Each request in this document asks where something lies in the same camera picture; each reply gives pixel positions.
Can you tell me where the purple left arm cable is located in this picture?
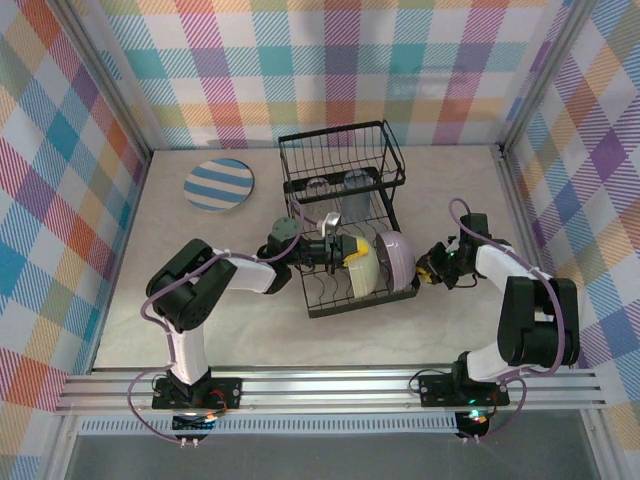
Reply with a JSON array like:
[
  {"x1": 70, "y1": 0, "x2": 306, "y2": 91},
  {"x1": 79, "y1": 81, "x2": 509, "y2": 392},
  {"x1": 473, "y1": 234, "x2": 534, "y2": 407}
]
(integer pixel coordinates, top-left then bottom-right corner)
[{"x1": 128, "y1": 199, "x2": 307, "y2": 446}]

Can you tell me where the blue striped plate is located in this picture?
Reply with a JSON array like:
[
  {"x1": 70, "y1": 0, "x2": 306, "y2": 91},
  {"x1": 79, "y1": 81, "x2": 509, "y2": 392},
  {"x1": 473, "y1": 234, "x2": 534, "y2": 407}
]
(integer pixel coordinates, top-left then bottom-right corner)
[{"x1": 183, "y1": 157, "x2": 257, "y2": 215}]

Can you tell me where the aluminium frame post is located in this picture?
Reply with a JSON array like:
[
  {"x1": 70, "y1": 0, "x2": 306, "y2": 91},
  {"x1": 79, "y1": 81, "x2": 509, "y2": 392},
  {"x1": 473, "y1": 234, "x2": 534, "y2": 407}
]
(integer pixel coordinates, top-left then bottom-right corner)
[
  {"x1": 52, "y1": 0, "x2": 154, "y2": 161},
  {"x1": 499, "y1": 0, "x2": 601, "y2": 154}
]

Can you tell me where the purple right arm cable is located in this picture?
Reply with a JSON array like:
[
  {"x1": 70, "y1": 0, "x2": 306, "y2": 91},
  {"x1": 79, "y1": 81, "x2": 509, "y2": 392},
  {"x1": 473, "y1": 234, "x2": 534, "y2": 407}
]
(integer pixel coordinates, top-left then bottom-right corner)
[{"x1": 448, "y1": 197, "x2": 564, "y2": 444}]

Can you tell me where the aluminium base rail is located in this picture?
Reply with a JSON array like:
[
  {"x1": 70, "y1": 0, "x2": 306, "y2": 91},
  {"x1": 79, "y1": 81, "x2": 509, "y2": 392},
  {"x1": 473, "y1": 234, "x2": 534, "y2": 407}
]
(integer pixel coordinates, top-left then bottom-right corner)
[{"x1": 53, "y1": 367, "x2": 604, "y2": 416}]

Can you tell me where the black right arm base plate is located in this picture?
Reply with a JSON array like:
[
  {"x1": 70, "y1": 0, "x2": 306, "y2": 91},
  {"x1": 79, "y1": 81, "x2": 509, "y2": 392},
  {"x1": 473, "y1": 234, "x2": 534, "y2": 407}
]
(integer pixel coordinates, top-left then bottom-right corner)
[{"x1": 418, "y1": 374, "x2": 511, "y2": 407}]

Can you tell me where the slotted cable duct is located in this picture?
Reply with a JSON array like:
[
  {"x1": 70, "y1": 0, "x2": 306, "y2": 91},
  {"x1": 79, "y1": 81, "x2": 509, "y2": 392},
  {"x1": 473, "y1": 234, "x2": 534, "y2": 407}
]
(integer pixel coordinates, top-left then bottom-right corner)
[{"x1": 74, "y1": 417, "x2": 459, "y2": 436}]

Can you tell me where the black wire dish rack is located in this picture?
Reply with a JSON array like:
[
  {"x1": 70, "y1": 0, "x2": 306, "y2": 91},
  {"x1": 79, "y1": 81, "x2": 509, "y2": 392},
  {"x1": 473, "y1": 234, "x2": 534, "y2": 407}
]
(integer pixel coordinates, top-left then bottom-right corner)
[{"x1": 277, "y1": 118, "x2": 422, "y2": 321}]

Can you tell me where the clear glass tumbler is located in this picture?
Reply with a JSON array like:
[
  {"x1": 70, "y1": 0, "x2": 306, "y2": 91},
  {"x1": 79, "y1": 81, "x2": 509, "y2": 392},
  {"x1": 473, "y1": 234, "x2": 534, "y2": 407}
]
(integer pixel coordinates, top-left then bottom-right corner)
[{"x1": 303, "y1": 175, "x2": 333, "y2": 217}]

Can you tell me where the purple bowl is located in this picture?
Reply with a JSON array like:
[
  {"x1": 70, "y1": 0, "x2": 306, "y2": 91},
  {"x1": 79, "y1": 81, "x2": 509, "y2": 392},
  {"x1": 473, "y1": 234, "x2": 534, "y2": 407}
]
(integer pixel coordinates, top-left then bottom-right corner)
[{"x1": 375, "y1": 228, "x2": 417, "y2": 292}]

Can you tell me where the cream bowl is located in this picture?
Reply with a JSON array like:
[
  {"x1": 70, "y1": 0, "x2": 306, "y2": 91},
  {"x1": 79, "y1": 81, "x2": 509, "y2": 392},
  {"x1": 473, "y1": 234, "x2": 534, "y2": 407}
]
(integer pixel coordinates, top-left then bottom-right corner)
[{"x1": 344, "y1": 234, "x2": 380, "y2": 300}]

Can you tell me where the aluminium side rail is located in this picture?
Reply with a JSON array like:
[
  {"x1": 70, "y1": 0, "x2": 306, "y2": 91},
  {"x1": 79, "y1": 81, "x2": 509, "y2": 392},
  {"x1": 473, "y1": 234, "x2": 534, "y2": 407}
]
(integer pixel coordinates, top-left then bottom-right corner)
[{"x1": 492, "y1": 143, "x2": 551, "y2": 281}]

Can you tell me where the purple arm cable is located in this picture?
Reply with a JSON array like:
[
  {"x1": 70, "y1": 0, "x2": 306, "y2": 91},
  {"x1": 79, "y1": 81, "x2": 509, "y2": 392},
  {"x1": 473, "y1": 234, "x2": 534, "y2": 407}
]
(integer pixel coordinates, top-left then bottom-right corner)
[
  {"x1": 128, "y1": 199, "x2": 307, "y2": 446},
  {"x1": 448, "y1": 197, "x2": 564, "y2": 444}
]

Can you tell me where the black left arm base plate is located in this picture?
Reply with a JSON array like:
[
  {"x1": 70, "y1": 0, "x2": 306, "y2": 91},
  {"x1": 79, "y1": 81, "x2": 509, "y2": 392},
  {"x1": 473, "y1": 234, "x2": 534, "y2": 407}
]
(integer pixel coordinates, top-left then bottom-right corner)
[{"x1": 152, "y1": 377, "x2": 245, "y2": 412}]

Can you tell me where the small controller board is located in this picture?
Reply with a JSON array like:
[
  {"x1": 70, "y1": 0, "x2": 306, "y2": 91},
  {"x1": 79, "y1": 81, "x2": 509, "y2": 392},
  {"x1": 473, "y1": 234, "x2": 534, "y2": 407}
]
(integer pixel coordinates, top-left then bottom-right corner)
[
  {"x1": 453, "y1": 407, "x2": 495, "y2": 442},
  {"x1": 172, "y1": 410, "x2": 220, "y2": 435}
]

